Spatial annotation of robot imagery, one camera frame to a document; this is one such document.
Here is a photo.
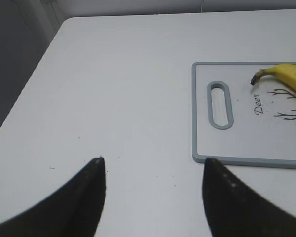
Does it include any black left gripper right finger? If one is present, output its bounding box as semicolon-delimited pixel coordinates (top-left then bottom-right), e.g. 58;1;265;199
202;158;296;237

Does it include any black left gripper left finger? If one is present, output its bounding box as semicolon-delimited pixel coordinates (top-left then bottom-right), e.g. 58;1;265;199
0;157;106;237

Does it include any yellow banana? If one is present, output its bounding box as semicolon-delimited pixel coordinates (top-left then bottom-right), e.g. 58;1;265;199
250;64;296;99

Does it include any white grey-rimmed cutting board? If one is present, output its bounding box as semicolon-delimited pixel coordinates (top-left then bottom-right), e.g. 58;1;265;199
191;62;296;169

